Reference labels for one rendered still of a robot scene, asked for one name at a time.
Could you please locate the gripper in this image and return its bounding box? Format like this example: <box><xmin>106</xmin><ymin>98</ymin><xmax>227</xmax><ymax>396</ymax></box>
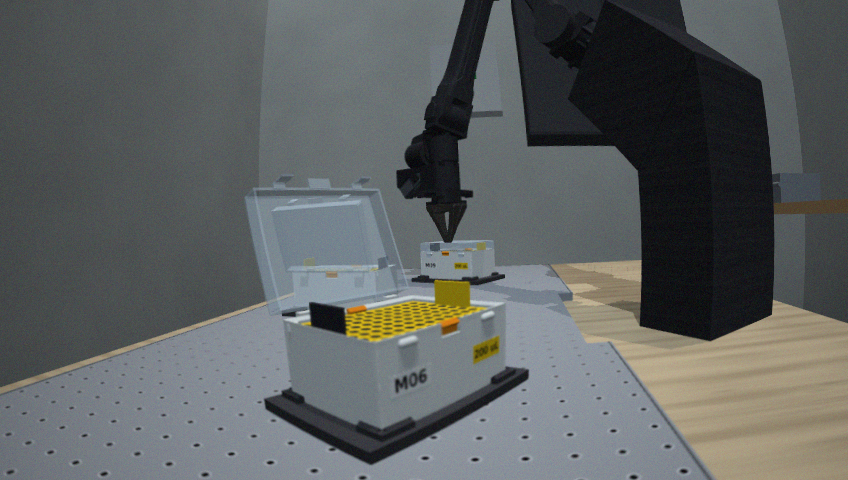
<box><xmin>417</xmin><ymin>162</ymin><xmax>473</xmax><ymax>243</ymax></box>

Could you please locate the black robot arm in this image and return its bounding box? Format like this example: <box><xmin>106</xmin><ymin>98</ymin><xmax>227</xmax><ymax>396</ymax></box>
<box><xmin>396</xmin><ymin>0</ymin><xmax>597</xmax><ymax>199</ymax></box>

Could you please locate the white tip box with lid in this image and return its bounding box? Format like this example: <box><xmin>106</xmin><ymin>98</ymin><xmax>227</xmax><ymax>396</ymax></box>
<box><xmin>244</xmin><ymin>174</ymin><xmax>506</xmax><ymax>430</ymax></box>

